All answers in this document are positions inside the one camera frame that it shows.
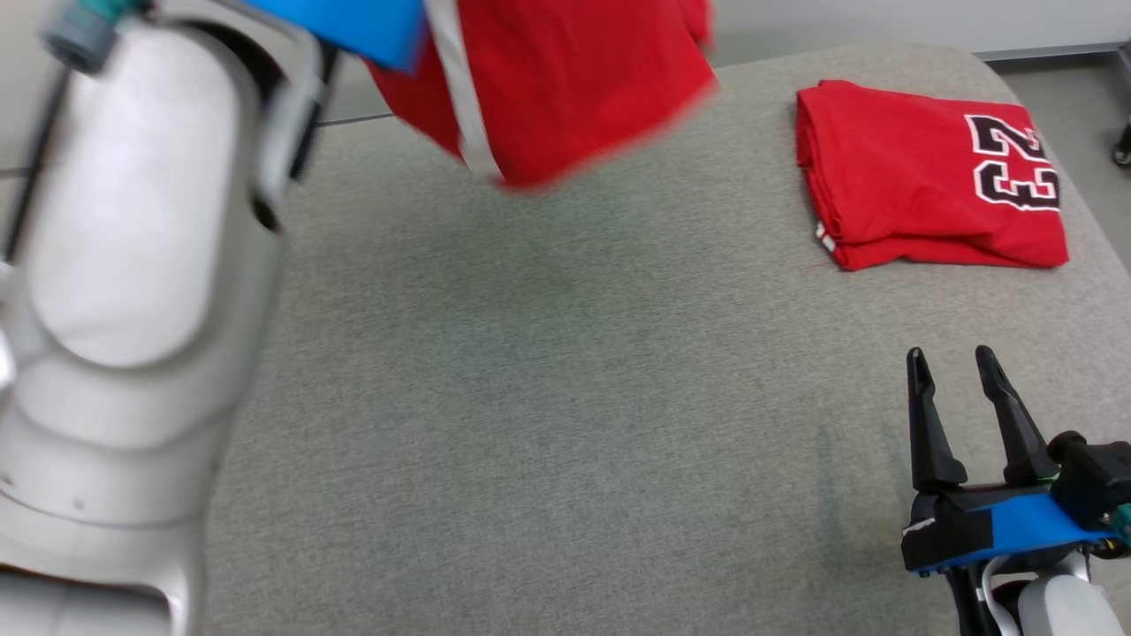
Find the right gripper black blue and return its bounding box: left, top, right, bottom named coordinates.
left=901, top=344, right=1116, bottom=577

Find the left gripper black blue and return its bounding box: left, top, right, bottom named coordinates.
left=243, top=0, right=431, bottom=73

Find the red shorts white trim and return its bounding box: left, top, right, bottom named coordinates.
left=367, top=0, right=718, bottom=191

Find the red jersey number 23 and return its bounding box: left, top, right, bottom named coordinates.
left=795, top=79, right=1070, bottom=272

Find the grey wheeled stand leg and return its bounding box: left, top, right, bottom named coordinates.
left=1112, top=44, right=1131, bottom=169

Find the white right arm cable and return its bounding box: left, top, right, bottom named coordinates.
left=981, top=555, right=1026, bottom=636

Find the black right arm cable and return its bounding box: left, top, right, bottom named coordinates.
left=945, top=565, right=999, bottom=636

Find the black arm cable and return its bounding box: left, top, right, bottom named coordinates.
left=0, top=69, right=73, bottom=261
left=945, top=565, right=999, bottom=636

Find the teal left camera connector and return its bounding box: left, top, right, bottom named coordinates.
left=40, top=0, right=151, bottom=73

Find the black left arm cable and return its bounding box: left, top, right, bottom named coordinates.
left=0, top=69, right=73, bottom=261

